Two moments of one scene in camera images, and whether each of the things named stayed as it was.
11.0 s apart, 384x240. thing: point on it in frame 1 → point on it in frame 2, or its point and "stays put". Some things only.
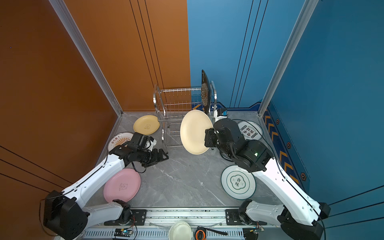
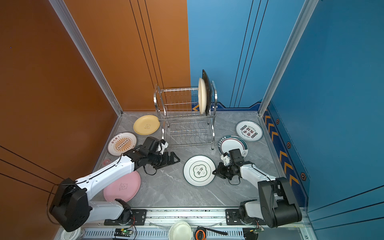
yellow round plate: (146, 124) stays put
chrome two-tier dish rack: (170, 105) stays put
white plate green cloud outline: (238, 183) → (198, 170)
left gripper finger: (161, 152) → (171, 158)
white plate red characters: (250, 130) stays put
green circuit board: (123, 232) stays put
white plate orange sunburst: (119, 139) stays put
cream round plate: (192, 129) → (202, 95)
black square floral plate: (206, 94) stays put
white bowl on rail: (180, 230) stays put
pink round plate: (122, 185) stays put
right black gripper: (209, 136) → (220, 172)
